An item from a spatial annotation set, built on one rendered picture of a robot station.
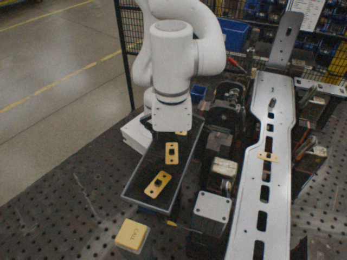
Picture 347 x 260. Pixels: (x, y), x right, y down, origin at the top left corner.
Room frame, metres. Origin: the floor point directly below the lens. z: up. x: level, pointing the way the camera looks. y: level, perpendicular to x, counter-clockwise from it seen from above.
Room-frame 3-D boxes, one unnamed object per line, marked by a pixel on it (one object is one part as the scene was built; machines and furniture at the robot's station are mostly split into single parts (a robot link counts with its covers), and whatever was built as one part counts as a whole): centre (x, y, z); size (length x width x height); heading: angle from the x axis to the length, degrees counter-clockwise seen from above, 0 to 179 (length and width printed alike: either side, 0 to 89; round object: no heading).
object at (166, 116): (0.44, 0.00, 1.34); 0.10 x 0.07 x 0.11; 90
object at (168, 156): (0.44, 0.01, 1.17); 0.08 x 0.04 x 0.01; 0
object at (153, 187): (0.33, 0.04, 1.17); 0.08 x 0.04 x 0.01; 146
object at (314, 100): (0.86, -0.71, 0.87); 0.12 x 0.09 x 0.35; 71
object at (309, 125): (0.74, -0.63, 0.84); 0.11 x 0.08 x 0.29; 71
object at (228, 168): (0.44, -0.18, 0.89); 0.13 x 0.11 x 0.38; 71
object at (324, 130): (1.00, -0.94, 0.84); 0.11 x 0.06 x 0.29; 71
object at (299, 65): (1.20, -0.75, 0.88); 0.08 x 0.08 x 0.36; 71
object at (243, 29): (1.51, -0.33, 1.10); 0.30 x 0.17 x 0.13; 63
